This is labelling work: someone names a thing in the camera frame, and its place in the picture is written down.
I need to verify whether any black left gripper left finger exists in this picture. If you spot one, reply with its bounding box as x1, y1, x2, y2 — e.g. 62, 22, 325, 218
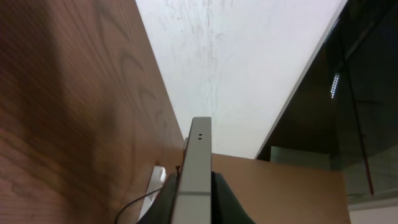
137, 174, 178, 224

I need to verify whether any brown wooden board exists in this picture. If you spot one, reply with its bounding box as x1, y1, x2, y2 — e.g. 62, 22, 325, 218
212, 154, 351, 224

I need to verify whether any white power strip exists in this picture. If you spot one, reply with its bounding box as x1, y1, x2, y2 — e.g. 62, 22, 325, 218
138, 166, 167, 220

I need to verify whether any black charger cable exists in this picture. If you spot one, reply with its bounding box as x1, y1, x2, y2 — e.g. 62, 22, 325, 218
114, 164, 181, 224

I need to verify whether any dark glass window panel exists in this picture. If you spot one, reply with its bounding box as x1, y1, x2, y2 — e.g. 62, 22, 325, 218
257, 0, 397, 204

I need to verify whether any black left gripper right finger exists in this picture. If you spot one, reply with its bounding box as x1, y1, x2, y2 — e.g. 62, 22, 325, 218
211, 172, 255, 224

